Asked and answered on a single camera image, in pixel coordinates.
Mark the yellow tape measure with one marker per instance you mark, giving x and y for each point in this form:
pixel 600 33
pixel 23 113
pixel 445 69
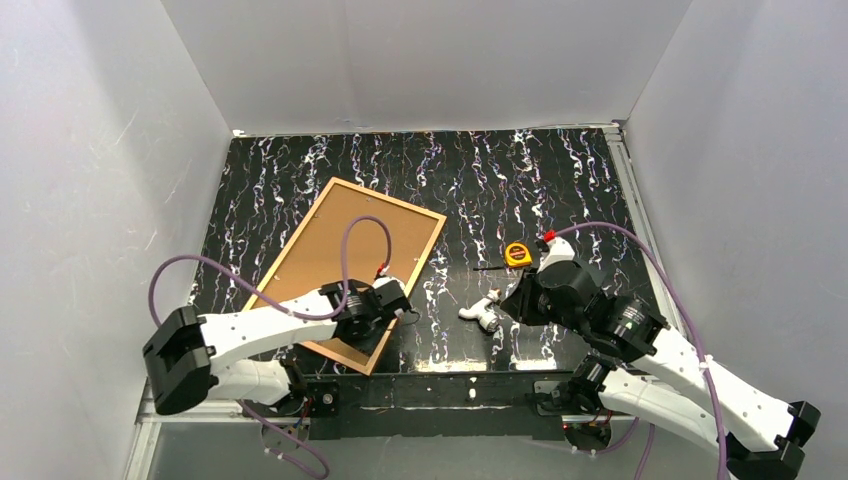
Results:
pixel 517 255

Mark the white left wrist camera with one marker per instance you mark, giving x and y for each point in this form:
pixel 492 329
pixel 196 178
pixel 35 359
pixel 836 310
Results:
pixel 384 277

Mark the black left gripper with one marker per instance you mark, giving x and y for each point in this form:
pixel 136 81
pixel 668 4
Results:
pixel 395 299

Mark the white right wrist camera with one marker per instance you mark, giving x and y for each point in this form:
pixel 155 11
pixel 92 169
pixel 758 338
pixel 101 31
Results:
pixel 553 249

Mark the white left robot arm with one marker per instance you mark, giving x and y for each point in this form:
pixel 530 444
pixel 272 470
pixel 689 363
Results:
pixel 193 357

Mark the white plastic spray nozzle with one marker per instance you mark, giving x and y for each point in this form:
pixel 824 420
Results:
pixel 482 312

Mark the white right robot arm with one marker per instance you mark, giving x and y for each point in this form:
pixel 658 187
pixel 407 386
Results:
pixel 641 366

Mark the aluminium rail base frame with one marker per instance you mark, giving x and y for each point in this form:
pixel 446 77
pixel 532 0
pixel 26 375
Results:
pixel 404 426

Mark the wooden picture frame with photo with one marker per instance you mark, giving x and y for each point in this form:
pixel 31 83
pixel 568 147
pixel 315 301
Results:
pixel 312 255

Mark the aluminium side rail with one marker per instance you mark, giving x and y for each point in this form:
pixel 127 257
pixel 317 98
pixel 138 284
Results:
pixel 615 140

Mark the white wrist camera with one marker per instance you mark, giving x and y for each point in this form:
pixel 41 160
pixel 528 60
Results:
pixel 553 249
pixel 384 277

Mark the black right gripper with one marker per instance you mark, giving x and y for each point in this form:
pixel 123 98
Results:
pixel 521 303

